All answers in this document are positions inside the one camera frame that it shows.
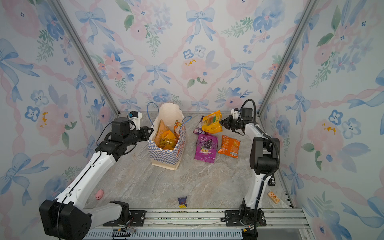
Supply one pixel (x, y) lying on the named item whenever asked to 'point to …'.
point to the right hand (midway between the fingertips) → (220, 120)
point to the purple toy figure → (182, 203)
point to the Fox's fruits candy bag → (177, 127)
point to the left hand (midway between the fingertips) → (153, 127)
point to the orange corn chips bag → (229, 146)
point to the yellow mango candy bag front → (168, 140)
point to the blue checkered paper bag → (168, 159)
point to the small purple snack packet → (198, 130)
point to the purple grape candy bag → (206, 148)
